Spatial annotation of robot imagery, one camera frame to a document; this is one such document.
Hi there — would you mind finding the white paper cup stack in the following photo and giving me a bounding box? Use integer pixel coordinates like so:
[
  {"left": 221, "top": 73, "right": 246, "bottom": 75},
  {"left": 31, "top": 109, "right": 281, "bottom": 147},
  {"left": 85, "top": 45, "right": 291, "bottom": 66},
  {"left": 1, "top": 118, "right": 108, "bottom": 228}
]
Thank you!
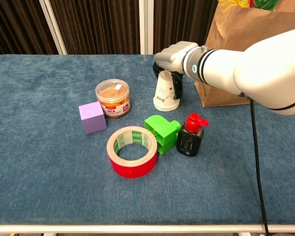
[{"left": 153, "top": 70, "right": 180, "bottom": 112}]

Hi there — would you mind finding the blue felt table cover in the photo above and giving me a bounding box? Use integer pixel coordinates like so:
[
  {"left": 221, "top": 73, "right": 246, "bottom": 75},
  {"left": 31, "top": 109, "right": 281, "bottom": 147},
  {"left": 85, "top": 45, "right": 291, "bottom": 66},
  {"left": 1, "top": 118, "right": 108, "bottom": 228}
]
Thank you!
[{"left": 0, "top": 54, "right": 295, "bottom": 226}]

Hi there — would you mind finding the purple cube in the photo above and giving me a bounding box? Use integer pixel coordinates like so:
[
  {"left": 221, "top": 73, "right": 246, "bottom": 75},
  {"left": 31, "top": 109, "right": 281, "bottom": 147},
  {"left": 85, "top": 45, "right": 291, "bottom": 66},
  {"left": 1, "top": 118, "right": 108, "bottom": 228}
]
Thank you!
[{"left": 78, "top": 101, "right": 107, "bottom": 135}]

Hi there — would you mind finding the white partition frame post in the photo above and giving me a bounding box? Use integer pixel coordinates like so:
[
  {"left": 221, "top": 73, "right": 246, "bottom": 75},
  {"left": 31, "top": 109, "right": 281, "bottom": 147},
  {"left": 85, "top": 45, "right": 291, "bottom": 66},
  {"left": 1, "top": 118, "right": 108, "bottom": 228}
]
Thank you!
[
  {"left": 38, "top": 0, "right": 68, "bottom": 55},
  {"left": 138, "top": 0, "right": 154, "bottom": 55}
]

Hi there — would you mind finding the brown paper bag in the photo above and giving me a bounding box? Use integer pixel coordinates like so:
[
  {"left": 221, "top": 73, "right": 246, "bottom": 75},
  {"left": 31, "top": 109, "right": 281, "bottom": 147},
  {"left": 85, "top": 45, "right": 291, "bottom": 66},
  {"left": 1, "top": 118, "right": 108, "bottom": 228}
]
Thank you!
[{"left": 194, "top": 0, "right": 295, "bottom": 108}]

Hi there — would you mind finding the white table frame base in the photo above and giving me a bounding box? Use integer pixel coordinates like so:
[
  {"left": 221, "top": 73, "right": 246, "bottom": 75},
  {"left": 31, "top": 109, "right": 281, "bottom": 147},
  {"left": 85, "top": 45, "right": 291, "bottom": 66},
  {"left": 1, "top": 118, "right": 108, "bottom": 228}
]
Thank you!
[{"left": 0, "top": 224, "right": 295, "bottom": 236}]

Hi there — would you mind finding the clear jar of rubber bands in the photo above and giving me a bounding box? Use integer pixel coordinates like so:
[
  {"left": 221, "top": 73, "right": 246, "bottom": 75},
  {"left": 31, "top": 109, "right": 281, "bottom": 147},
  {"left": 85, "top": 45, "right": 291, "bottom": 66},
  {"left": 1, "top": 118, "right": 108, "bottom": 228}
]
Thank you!
[{"left": 95, "top": 79, "right": 131, "bottom": 119}]

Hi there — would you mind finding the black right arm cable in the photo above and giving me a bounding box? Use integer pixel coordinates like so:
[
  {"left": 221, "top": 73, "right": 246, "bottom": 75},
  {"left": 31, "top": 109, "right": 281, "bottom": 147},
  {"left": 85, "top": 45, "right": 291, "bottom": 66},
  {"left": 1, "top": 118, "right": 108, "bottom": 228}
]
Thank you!
[{"left": 249, "top": 98, "right": 271, "bottom": 236}]

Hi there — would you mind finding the dark pleated curtain panel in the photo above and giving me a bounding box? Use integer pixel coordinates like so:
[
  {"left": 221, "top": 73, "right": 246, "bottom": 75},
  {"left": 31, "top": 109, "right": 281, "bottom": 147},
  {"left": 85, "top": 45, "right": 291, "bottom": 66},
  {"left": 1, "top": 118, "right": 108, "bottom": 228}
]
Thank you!
[
  {"left": 153, "top": 0, "right": 219, "bottom": 55},
  {"left": 50, "top": 0, "right": 141, "bottom": 55},
  {"left": 0, "top": 0, "right": 59, "bottom": 59}
]

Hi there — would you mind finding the green plastic block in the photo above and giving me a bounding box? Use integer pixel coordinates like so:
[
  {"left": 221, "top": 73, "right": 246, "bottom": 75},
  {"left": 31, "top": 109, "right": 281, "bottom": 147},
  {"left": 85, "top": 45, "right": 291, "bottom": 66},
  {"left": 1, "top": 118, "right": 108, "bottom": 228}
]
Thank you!
[{"left": 144, "top": 115, "right": 181, "bottom": 155}]

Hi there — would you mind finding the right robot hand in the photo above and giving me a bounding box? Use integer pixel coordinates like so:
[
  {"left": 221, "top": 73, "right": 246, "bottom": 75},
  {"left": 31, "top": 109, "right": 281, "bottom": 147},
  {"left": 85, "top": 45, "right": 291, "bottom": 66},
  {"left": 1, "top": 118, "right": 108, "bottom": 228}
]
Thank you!
[{"left": 152, "top": 41, "right": 200, "bottom": 101}]

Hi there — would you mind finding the red tape roll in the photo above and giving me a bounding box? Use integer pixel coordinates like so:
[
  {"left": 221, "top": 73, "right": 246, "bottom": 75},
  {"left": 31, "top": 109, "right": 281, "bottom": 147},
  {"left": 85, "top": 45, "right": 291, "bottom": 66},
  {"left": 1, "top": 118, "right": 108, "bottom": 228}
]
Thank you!
[{"left": 106, "top": 126, "right": 158, "bottom": 179}]

